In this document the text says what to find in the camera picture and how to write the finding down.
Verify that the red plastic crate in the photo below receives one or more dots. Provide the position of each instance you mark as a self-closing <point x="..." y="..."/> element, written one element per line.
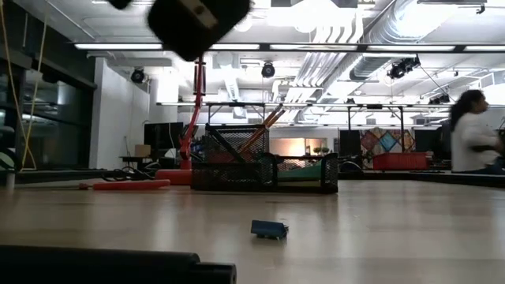
<point x="400" y="161"/>

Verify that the black mesh desk organizer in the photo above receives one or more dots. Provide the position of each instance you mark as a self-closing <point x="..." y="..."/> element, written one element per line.
<point x="233" y="177"/>

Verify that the round black ceiling spotlight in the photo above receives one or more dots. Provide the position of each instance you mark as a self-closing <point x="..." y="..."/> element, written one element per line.
<point x="268" y="70"/>
<point x="137" y="75"/>

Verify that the black pen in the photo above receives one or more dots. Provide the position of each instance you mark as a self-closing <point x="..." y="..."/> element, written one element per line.
<point x="221" y="140"/>
<point x="98" y="264"/>

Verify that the colourful patchwork wall hanging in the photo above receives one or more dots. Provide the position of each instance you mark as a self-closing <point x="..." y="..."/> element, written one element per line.
<point x="388" y="140"/>

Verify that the white post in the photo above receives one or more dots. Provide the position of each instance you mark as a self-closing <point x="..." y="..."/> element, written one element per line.
<point x="10" y="181"/>

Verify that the black ceiling spotlight cluster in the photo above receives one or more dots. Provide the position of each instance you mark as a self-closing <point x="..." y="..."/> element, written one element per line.
<point x="398" y="70"/>

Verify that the brown cardboard box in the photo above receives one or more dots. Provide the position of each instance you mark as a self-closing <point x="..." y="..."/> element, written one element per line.
<point x="143" y="150"/>

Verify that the person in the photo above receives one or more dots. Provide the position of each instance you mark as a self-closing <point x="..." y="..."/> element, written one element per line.
<point x="471" y="138"/>

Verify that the blue binder clip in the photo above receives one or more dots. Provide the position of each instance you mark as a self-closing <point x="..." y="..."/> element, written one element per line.
<point x="268" y="229"/>

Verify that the black frame light bar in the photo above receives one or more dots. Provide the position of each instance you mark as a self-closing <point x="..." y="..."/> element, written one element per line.
<point x="264" y="47"/>

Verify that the black aluminium table frame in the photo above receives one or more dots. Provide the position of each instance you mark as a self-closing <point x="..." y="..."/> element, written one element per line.
<point x="414" y="178"/>

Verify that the red desk lamp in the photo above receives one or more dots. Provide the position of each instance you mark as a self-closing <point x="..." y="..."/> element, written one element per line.
<point x="200" y="87"/>

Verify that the teal sticky note pad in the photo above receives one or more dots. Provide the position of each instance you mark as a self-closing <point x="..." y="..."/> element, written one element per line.
<point x="304" y="173"/>

